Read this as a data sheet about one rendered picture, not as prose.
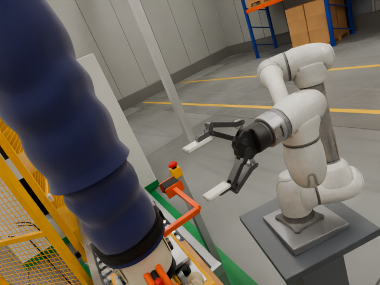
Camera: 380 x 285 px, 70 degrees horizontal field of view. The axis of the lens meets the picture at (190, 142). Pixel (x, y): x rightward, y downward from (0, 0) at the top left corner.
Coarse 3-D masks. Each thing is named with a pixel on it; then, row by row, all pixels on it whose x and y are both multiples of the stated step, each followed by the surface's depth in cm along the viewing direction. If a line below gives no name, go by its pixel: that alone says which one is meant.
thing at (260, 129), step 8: (248, 128) 67; (256, 128) 67; (264, 128) 67; (240, 136) 66; (248, 136) 67; (256, 136) 66; (264, 136) 66; (232, 144) 67; (240, 144) 67; (248, 144) 68; (256, 144) 68; (264, 144) 67; (240, 152) 67; (256, 152) 70
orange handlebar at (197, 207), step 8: (176, 192) 118; (184, 200) 113; (192, 200) 108; (200, 208) 104; (184, 216) 101; (192, 216) 102; (176, 224) 99; (168, 232) 98; (160, 272) 82; (152, 280) 80; (168, 280) 78
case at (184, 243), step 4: (184, 240) 134; (184, 244) 132; (188, 244) 131; (188, 248) 128; (192, 252) 125; (196, 256) 122; (196, 260) 120; (200, 260) 120; (200, 264) 118; (204, 264) 117; (204, 268) 115; (208, 268) 114; (208, 272) 112; (212, 272) 112; (212, 276) 110; (216, 276) 109; (172, 280) 115; (216, 280) 107; (220, 280) 107; (216, 284) 106; (220, 284) 105
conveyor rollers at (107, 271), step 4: (164, 220) 222; (168, 224) 215; (172, 232) 206; (176, 236) 199; (180, 240) 199; (100, 260) 210; (100, 264) 203; (104, 264) 203; (100, 268) 202; (104, 268) 203; (108, 268) 196; (104, 272) 195; (108, 272) 195; (104, 276) 194; (108, 276) 189; (104, 280) 187; (108, 280) 187; (108, 284) 188; (112, 284) 181
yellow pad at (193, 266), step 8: (176, 240) 109; (184, 248) 104; (192, 256) 99; (184, 264) 96; (192, 264) 95; (176, 272) 94; (184, 272) 91; (200, 272) 91; (176, 280) 92; (184, 280) 90; (208, 280) 87
